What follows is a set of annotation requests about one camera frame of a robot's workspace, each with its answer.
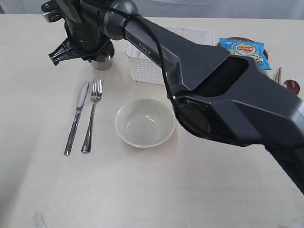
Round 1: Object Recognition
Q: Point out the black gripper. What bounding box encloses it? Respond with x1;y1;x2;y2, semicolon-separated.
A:
48;4;110;66

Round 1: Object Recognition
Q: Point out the silver fork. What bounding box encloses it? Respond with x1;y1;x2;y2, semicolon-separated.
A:
81;79;103;154

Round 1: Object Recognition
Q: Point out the silver table knife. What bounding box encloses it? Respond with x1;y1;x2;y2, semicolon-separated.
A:
64;81;89;156

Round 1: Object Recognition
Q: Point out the white speckled ceramic bowl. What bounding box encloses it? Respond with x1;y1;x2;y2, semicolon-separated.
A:
114;97;176;148

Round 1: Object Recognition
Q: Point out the blue chips bag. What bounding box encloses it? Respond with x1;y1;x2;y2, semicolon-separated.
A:
219;38;271;70

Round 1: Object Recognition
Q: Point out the brown round plate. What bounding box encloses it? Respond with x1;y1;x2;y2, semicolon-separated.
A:
229;37;268;60

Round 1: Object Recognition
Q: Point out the dark red wooden spoon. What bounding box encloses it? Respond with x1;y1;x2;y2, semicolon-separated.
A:
283;79;300;95

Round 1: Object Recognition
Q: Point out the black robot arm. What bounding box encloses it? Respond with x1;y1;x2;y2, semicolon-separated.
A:
41;0;304;190

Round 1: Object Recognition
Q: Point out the white perforated plastic basket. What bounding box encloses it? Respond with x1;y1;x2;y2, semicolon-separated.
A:
125;26;215;85

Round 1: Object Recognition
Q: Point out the black cable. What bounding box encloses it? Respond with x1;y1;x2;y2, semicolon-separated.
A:
104;6;269;147

